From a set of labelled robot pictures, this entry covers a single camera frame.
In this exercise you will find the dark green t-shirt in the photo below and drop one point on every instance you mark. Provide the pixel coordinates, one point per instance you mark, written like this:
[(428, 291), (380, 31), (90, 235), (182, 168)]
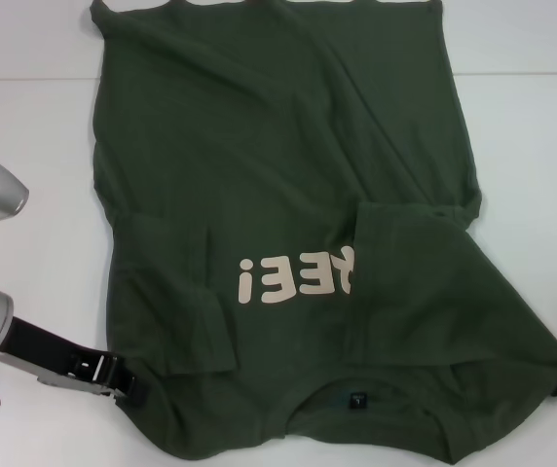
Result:
[(259, 146)]

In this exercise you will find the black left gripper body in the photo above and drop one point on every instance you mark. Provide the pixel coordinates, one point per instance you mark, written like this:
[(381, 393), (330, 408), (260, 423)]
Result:
[(40, 340)]

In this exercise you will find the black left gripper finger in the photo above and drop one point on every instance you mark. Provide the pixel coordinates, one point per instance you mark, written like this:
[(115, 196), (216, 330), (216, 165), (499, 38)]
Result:
[(135, 391)]

